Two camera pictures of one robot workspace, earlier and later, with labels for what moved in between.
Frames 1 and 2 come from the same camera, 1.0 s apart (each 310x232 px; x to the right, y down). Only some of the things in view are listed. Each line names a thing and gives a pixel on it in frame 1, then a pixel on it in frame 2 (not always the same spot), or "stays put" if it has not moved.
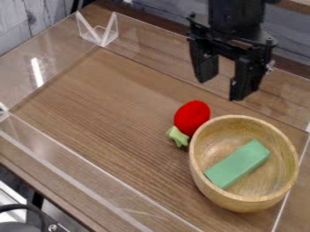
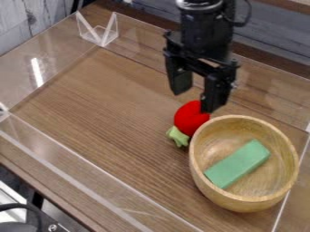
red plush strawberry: (191, 115) stays put
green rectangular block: (230, 169) stays put
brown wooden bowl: (215, 139) stays put
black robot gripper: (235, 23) → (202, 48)
